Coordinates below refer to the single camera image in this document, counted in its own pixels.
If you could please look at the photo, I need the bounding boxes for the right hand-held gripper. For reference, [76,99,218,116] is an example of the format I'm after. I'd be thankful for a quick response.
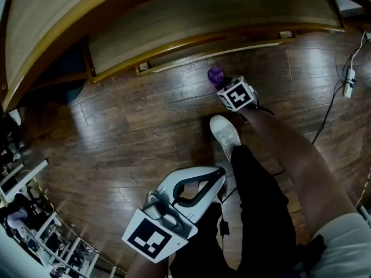
[216,75,259,112]

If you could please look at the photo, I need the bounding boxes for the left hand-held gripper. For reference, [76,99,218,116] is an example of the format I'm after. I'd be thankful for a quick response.
[121,166,226,263]

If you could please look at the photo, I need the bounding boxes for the purple cloth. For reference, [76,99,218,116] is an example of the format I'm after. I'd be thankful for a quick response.
[207,65,225,87]

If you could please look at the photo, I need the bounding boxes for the wooden low shelf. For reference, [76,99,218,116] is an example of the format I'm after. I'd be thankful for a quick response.
[0,0,347,114]

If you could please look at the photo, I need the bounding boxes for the person's right forearm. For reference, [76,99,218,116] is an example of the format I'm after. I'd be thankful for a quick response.
[239,105,358,239]

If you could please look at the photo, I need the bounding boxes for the person's left forearm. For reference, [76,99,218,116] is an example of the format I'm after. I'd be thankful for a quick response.
[124,253,172,278]

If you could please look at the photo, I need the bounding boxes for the person's white shoe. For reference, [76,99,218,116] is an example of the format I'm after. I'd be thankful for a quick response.
[209,115,242,162]

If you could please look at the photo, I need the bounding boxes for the person's black trousers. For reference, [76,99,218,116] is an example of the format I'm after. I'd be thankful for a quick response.
[169,144,299,278]

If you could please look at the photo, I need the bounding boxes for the white power strip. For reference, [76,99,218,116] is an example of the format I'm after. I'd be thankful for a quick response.
[343,68,357,98]

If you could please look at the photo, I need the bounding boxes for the white metal rack frames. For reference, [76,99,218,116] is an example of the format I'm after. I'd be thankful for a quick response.
[0,158,118,278]

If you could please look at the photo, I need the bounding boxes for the person's white shirt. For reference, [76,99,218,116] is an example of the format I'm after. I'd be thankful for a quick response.
[310,213,371,278]

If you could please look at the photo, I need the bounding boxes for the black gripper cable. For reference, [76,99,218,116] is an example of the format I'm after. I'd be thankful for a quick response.
[213,188,241,237]
[245,103,276,124]

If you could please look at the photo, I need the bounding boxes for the black floor power cable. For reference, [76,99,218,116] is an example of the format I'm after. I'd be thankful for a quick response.
[311,68,348,144]

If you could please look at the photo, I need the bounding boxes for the black shoulder strap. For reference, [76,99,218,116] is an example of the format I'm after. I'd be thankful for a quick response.
[311,234,328,262]

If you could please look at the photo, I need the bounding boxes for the white power strip cable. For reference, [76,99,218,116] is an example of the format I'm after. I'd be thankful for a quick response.
[351,31,371,71]

